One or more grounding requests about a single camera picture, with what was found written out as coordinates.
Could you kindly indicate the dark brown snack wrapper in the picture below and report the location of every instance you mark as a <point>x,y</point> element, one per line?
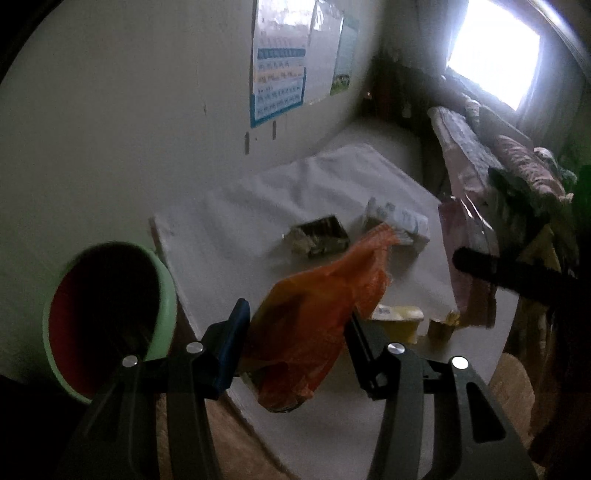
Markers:
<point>318,235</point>

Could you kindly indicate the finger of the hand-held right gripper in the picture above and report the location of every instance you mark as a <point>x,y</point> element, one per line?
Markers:
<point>508,274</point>
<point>517,198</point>

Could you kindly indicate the white and blue packet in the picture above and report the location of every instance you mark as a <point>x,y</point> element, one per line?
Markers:
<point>401,221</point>

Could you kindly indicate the bright window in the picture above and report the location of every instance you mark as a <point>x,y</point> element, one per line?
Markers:
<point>494,50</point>

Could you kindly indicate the white table wall poster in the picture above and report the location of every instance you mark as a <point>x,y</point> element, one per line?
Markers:
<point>325,50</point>

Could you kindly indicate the floral pillow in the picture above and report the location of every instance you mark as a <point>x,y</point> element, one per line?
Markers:
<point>526,164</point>

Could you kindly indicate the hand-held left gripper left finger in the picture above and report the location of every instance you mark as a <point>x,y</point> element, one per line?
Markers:
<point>231,341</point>

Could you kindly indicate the folded plaid blanket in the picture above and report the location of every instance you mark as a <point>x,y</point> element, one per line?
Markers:
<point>461,147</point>

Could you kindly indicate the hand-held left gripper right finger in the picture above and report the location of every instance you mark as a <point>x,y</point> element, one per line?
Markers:
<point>361,344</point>

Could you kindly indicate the orange plastic bag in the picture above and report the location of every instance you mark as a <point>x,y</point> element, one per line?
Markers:
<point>314,323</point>

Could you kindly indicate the white table cloth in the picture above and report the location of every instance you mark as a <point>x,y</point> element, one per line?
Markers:
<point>277,194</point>

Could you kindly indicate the blue chart wall poster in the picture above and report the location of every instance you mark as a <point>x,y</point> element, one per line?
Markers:
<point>279,69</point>

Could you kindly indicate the pink foil wrapper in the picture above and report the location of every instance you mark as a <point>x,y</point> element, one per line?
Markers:
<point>466,230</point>

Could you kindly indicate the green bordered wall poster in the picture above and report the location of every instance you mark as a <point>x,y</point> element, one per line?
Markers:
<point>346,55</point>

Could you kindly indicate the dark wooden shelf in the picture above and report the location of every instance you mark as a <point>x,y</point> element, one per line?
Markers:
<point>401,97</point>

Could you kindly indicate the yellow packet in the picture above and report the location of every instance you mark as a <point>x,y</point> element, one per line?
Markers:
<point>399,318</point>

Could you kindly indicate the small gold cup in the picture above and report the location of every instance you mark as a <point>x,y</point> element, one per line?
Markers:
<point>441,328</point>

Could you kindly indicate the tan woven mat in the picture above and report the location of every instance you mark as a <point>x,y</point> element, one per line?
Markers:
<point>512,392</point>

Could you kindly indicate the green bin with red liner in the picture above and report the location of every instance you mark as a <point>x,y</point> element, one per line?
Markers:
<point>92,323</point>

